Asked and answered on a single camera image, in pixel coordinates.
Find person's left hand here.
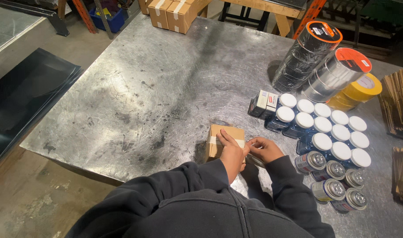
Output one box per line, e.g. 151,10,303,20
217,128,250,184

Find person's right hand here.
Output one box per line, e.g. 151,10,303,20
246,136,285,165

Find small taped cardboard box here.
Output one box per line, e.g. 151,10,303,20
205,124,246,163

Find small white and black carton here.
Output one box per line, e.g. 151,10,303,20
259,92,279,120
248,89,270,118

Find metal-topped can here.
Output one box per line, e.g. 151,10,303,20
294,151,327,174
342,169,365,190
309,179,346,202
311,161,346,182
329,188,368,212

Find group of white-lidded blue jars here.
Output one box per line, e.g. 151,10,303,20
265,93,372,170

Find person's dark hoodie torso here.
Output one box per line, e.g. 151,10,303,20
65,159,336,238

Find wrapped stack of black tape rolls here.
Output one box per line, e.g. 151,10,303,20
272,21,343,94

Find wrapped stack of silver tape rolls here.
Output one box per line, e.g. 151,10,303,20
300,47,373,104

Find stack of yellow tape rolls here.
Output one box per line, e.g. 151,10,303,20
326,72,383,112

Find wooden workbench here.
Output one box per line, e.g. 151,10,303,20
218,0,308,38

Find sealed brown cardboard box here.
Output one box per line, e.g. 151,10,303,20
147,0,174,30
166,0,203,35
137,0,154,15

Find tall stack of flat cardboard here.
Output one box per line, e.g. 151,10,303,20
378,67,403,143

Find blue plastic bin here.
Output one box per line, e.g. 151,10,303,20
88,7,125,34

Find pile of black plastic sheets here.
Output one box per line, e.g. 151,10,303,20
0,48,85,171

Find grey metal platform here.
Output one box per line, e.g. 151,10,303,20
0,0,70,61

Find black metal stool frame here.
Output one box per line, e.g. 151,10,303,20
217,1,270,32

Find orange rack post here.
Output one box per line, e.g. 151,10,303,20
292,0,328,40
71,0,98,34

